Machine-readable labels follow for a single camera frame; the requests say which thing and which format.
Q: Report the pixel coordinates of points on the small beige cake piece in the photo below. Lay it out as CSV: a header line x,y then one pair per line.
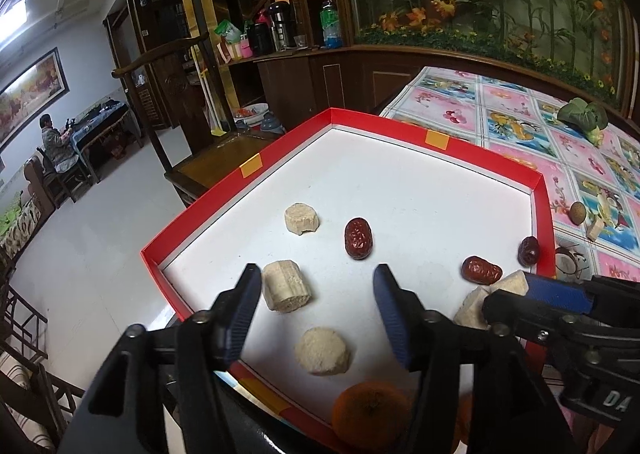
x,y
595,230

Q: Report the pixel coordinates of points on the beige round cake piece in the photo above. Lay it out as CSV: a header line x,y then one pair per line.
x,y
322,351
301,219

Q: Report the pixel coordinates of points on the green snack packet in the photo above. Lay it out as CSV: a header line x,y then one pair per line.
x,y
228,31

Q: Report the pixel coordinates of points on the black jar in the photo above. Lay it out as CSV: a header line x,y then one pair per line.
x,y
260,39

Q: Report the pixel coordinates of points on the beige grooved cake piece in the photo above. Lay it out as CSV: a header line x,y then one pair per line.
x,y
286,286

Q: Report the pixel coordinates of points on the green plastic bottle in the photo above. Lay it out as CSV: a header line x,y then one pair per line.
x,y
329,24

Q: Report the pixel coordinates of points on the beige cake chunk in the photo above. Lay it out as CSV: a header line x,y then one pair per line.
x,y
510,282
471,309

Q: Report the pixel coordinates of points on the black thermos flask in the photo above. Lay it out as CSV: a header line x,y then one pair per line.
x,y
279,27

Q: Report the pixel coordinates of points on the pink bottle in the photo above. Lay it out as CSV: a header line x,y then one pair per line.
x,y
244,47

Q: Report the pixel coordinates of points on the framed wall painting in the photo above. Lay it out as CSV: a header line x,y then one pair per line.
x,y
30,93

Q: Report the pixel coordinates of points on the gold-trimmed wooden pillar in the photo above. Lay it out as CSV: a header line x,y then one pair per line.
x,y
200,8

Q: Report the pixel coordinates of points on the dark dried jujube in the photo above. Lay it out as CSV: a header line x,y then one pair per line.
x,y
528,252

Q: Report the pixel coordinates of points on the printed cartoon tablecloth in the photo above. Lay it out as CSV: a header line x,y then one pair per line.
x,y
500,108

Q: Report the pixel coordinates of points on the dark dining table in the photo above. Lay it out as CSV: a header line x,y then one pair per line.
x,y
102,121

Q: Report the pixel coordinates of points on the dark wooden chair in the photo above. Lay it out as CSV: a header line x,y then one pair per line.
x,y
167,98

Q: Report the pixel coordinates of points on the red-rimmed white tray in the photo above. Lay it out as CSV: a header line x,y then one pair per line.
x,y
400,184

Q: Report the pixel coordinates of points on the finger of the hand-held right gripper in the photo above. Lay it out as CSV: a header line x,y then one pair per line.
x,y
515,316
560,291

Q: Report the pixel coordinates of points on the red dried jujube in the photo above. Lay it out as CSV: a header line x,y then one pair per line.
x,y
481,270
358,239

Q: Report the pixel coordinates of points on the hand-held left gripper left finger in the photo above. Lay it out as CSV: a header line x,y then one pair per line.
x,y
242,316

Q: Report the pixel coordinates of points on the green leafy vegetable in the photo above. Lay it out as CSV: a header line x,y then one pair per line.
x,y
582,116

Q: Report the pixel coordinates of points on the white patterned bowl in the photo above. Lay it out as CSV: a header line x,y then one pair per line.
x,y
250,111

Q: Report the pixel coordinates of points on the dark wooden cabinet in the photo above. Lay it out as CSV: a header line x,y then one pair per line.
x,y
340,78

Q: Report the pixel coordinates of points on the ceiling light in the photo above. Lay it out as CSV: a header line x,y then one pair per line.
x,y
12,21

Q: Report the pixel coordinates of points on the brown longan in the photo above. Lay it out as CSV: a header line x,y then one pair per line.
x,y
577,212

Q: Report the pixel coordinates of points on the orange tangerine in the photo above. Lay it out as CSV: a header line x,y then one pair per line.
x,y
371,414
463,416

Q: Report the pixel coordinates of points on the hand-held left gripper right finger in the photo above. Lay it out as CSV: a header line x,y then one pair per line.
x,y
392,321

